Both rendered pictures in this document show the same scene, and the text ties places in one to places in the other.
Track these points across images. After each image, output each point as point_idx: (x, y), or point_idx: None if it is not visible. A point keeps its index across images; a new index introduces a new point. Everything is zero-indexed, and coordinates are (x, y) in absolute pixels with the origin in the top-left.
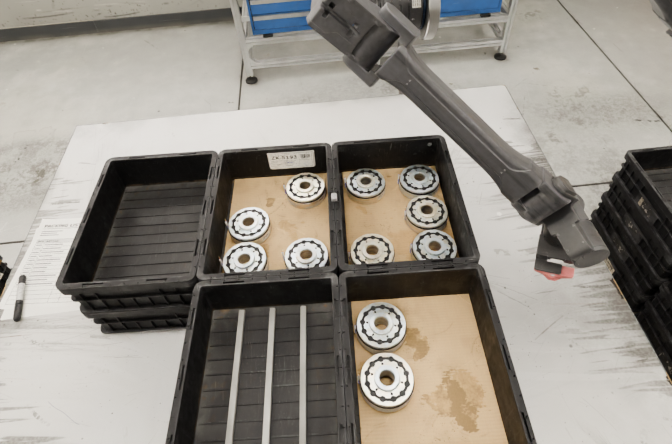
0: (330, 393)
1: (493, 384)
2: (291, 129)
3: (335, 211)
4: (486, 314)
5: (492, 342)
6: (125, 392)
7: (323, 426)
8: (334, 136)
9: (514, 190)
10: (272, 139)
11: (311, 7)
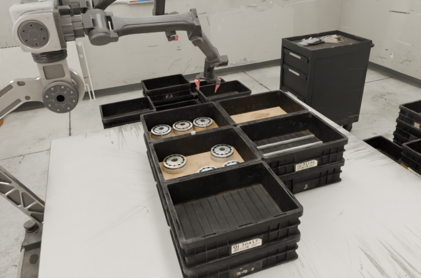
0: (277, 138)
1: (251, 111)
2: (79, 225)
3: (201, 131)
4: (233, 102)
5: (242, 102)
6: (318, 230)
7: (290, 137)
8: (92, 198)
9: (217, 54)
10: (91, 233)
11: (192, 23)
